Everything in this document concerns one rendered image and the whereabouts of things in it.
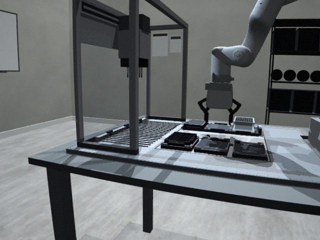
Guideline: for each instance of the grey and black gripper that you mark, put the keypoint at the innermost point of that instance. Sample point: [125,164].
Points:
[216,99]

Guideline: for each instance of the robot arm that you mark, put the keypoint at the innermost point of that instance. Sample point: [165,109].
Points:
[222,58]

